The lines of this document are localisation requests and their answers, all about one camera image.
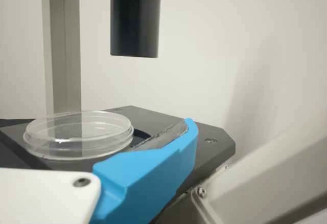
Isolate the petri dish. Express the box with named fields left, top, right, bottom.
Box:
left=22, top=110, right=134, bottom=159

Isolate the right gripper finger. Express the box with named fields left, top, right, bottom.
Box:
left=80, top=117, right=199, bottom=224

